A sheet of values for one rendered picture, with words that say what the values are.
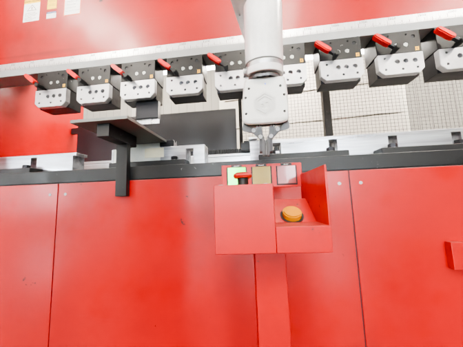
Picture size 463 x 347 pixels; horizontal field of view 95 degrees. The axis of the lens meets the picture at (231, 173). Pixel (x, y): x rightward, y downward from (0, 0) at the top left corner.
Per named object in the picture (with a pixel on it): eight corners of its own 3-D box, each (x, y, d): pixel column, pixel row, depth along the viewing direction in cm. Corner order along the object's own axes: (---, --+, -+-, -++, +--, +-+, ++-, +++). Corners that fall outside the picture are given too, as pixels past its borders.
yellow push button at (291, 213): (284, 226, 43) (284, 217, 42) (280, 213, 46) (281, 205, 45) (302, 225, 43) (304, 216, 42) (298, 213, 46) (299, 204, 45)
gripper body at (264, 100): (239, 71, 45) (241, 124, 46) (289, 65, 43) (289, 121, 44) (243, 82, 53) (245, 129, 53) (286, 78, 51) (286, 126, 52)
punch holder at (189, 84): (166, 95, 85) (166, 57, 87) (174, 104, 94) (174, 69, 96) (202, 92, 83) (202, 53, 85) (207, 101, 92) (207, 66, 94)
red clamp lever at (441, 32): (441, 23, 71) (468, 37, 70) (430, 32, 76) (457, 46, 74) (437, 27, 71) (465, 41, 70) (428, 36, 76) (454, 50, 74)
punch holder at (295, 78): (266, 86, 81) (264, 46, 83) (266, 96, 89) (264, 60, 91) (307, 82, 79) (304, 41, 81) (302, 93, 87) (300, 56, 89)
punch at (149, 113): (135, 124, 89) (136, 102, 90) (138, 125, 91) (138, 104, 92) (158, 122, 88) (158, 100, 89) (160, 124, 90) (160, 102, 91)
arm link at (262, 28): (248, 75, 54) (242, 59, 45) (247, 20, 52) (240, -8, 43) (282, 71, 52) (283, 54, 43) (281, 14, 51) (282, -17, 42)
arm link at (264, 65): (240, 59, 44) (241, 74, 45) (284, 54, 43) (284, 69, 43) (245, 74, 53) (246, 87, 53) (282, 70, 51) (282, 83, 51)
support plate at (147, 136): (69, 123, 62) (69, 120, 62) (125, 144, 88) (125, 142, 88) (127, 118, 60) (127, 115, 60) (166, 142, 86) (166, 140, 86)
